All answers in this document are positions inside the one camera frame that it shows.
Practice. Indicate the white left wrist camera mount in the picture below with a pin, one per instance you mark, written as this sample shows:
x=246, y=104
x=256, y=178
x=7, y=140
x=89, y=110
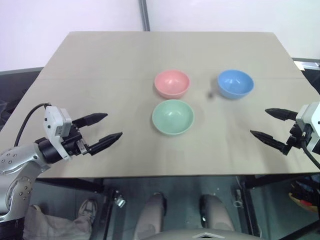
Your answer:
x=56, y=120

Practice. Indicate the grey rounded robot leg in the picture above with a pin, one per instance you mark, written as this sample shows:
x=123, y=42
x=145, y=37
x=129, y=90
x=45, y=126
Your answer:
x=150, y=215
x=217, y=212

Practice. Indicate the grey vertical post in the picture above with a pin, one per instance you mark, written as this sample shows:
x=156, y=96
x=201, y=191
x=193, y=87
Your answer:
x=144, y=15

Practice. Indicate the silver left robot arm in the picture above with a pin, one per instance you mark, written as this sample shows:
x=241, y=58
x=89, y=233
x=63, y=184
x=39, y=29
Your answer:
x=15, y=160

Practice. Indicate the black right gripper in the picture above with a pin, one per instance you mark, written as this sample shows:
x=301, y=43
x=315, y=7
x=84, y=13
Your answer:
x=298, y=136

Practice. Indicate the grey white sneaker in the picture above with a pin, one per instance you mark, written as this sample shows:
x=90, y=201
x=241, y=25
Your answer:
x=87, y=210

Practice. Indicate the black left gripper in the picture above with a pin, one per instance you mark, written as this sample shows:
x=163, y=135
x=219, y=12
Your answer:
x=73, y=142

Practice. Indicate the black table leg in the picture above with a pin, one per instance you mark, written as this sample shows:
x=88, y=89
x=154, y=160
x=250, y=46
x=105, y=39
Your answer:
x=250, y=212
x=106, y=212

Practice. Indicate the tan basket with clutter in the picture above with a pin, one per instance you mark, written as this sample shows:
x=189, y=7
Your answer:
x=306, y=197

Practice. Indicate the pink red bowl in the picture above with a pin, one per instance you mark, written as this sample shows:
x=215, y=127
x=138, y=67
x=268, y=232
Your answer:
x=172, y=81

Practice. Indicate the blue bowl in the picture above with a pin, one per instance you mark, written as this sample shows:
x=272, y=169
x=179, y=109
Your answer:
x=235, y=82

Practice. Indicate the beige trouser leg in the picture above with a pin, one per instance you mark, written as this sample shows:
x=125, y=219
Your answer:
x=50, y=225

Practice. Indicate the silver caster wheel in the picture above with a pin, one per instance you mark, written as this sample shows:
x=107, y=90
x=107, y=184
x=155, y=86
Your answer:
x=238, y=198
x=119, y=200

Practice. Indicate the green bowl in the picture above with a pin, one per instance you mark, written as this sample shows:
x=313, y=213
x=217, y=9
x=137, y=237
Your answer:
x=173, y=117

